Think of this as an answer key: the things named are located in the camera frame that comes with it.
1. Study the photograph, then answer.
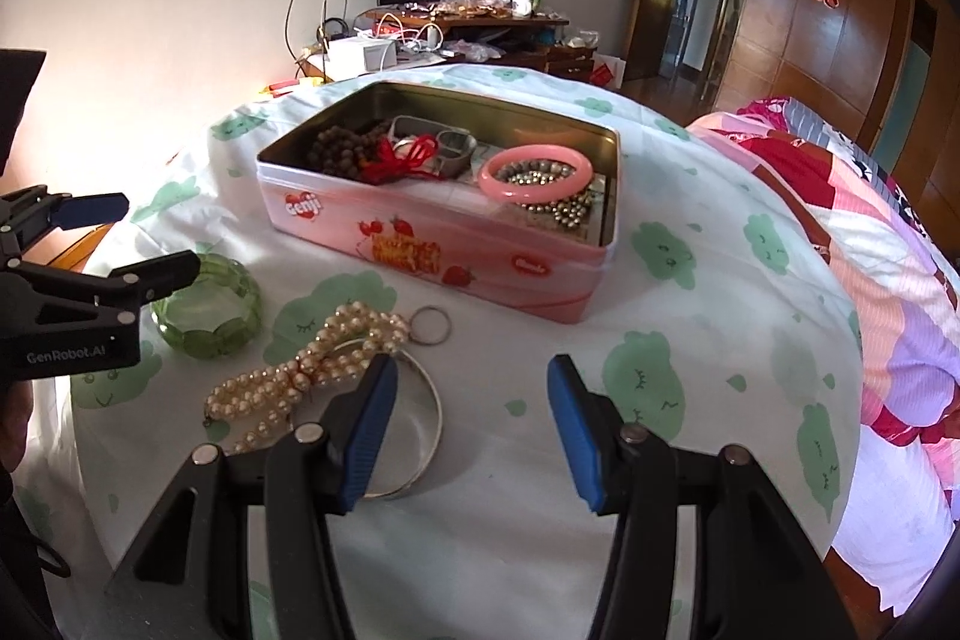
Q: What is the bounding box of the green glass bangle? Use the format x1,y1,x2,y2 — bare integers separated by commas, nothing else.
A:
151,252,263,360

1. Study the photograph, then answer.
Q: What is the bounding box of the cream pearl necklace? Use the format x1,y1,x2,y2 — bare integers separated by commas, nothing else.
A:
202,299,413,456

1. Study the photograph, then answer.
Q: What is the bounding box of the brown wooden bead necklace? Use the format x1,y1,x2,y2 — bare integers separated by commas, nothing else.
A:
304,116,395,184

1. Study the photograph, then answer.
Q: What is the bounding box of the red string ornament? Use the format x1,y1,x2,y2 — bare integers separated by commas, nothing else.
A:
359,135,439,185

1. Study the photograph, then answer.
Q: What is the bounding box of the metallic bead necklace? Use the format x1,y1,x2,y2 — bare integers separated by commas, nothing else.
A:
494,157,596,234

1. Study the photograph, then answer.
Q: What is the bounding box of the pink bangle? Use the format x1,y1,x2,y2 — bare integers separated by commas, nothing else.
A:
477,145,594,206

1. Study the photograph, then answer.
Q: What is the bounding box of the thin silver bangle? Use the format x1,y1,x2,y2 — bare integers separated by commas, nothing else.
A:
363,349,444,500

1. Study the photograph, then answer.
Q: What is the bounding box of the pink patchwork quilt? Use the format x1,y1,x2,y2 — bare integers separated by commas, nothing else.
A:
688,99,958,615

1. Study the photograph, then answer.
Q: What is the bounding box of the white cloud-print bedsheet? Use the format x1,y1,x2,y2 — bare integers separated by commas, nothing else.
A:
13,63,864,640

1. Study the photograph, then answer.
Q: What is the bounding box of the white box appliance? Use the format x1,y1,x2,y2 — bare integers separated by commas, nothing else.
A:
322,35,397,81

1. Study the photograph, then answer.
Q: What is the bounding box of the pink biscuit tin box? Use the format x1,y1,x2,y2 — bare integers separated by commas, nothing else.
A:
256,81,620,323

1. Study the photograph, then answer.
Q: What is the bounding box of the wooden tv cabinet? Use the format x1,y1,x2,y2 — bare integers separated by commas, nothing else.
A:
295,8,596,83

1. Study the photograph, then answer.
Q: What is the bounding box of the white mug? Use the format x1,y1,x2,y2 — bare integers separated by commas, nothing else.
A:
511,0,539,18

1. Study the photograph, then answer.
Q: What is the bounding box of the brown wooden wardrobe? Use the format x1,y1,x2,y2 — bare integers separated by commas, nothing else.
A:
708,0,958,252

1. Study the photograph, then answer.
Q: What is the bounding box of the small metal key ring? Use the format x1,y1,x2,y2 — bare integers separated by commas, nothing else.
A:
406,304,456,348

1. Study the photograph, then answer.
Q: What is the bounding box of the grey metal bracelet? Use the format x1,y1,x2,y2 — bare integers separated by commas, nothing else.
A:
387,113,480,181

